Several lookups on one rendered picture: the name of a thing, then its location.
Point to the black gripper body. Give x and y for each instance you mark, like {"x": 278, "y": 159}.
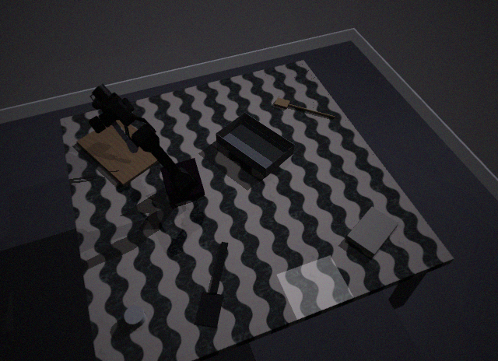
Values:
{"x": 98, "y": 125}

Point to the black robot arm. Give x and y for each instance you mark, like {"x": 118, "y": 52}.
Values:
{"x": 145, "y": 138}

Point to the brown wooden board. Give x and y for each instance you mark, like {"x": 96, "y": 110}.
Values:
{"x": 110, "y": 150}

